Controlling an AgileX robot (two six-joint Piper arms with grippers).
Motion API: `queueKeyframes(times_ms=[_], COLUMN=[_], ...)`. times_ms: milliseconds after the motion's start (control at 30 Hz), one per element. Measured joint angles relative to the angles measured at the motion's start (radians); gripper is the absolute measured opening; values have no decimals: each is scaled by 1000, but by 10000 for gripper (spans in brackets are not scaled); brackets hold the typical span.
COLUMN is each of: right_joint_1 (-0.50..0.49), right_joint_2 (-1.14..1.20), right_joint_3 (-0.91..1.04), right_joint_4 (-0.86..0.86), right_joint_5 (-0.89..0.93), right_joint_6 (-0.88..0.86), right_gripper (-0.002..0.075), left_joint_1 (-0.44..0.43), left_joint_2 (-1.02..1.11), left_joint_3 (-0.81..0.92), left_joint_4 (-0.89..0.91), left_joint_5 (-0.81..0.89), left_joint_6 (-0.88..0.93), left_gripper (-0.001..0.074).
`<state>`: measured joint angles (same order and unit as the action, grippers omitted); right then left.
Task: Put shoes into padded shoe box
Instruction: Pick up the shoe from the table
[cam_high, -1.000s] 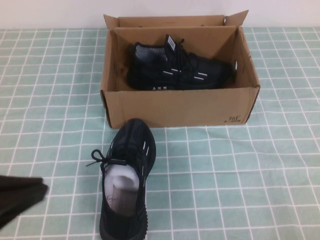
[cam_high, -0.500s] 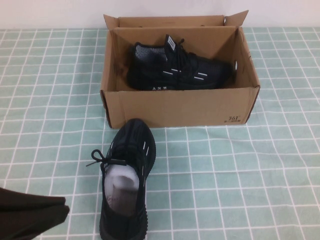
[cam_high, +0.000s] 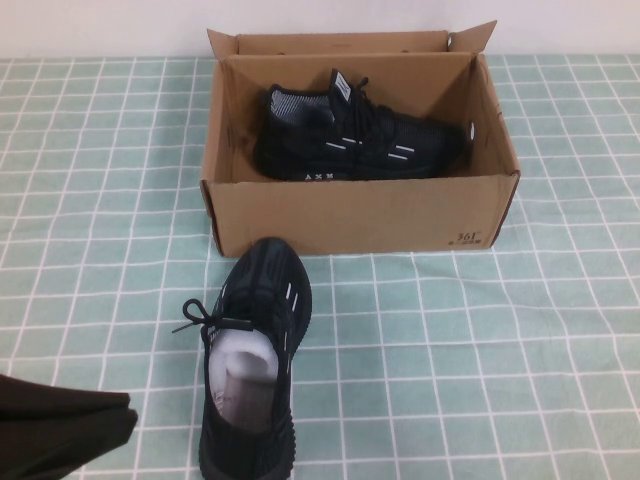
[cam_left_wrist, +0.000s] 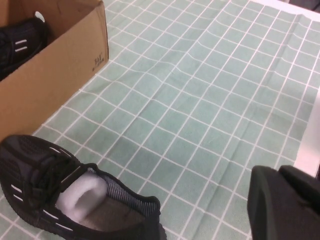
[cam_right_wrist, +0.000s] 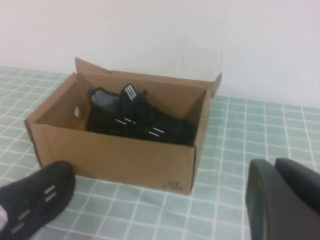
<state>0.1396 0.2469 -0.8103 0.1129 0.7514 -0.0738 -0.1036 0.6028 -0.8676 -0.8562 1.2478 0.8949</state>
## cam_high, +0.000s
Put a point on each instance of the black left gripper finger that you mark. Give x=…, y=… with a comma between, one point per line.
x=55, y=445
x=45, y=397

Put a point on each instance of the black knit sneaker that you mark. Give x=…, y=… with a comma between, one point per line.
x=265, y=270
x=310, y=130

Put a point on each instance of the white foam shoe stuffing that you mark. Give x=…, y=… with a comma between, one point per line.
x=245, y=352

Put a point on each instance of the brown cardboard shoe box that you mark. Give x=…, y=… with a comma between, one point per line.
x=350, y=220

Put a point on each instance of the green white grid tablecloth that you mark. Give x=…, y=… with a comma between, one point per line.
x=100, y=200

